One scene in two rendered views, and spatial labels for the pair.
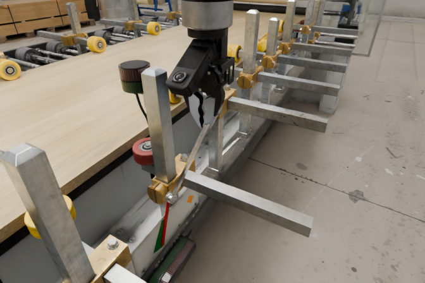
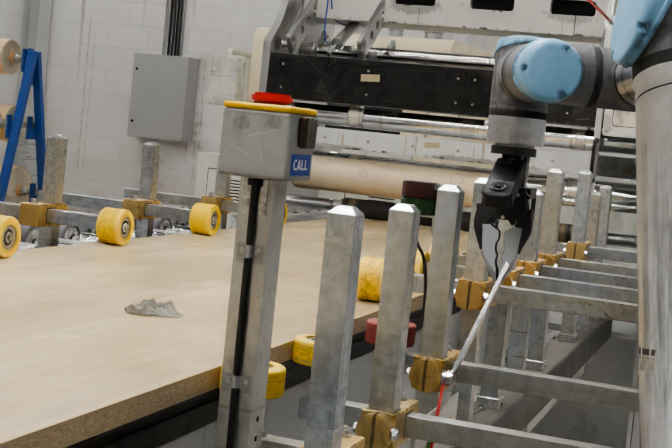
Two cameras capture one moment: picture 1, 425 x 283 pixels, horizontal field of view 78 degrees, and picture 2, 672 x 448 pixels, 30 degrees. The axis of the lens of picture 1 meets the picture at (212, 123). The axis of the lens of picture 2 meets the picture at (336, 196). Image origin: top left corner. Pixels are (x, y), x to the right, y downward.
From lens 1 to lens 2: 151 cm
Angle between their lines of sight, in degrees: 29
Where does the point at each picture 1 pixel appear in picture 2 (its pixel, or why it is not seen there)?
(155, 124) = (442, 258)
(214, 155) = (464, 391)
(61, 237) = (405, 314)
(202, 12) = (521, 127)
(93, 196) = (290, 406)
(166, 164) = (445, 323)
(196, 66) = (513, 179)
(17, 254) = not seen: hidden behind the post
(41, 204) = (410, 261)
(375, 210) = not seen: outside the picture
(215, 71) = (526, 193)
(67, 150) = not seen: hidden behind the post
